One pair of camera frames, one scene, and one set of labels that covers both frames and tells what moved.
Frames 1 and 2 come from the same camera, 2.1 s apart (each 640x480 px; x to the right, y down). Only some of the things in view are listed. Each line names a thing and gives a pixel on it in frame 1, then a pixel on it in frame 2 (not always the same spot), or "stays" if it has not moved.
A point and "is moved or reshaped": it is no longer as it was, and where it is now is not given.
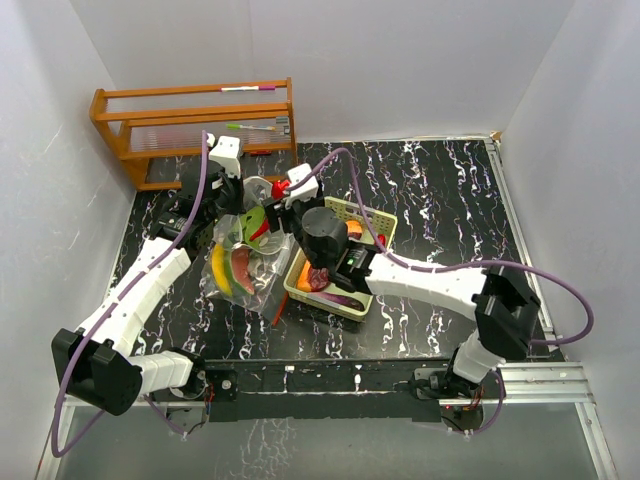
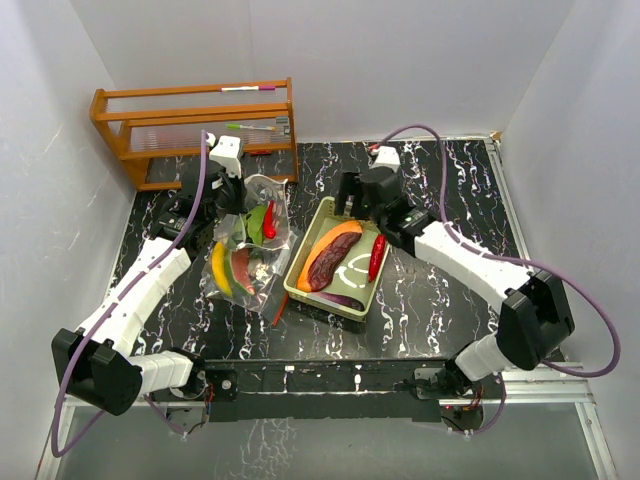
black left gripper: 238,185 stays
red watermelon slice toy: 237,266 stays
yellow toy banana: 217,260 stays
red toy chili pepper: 277,189 is moved or reshaped
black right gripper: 299,205 to 348,186
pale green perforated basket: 316,287 stays
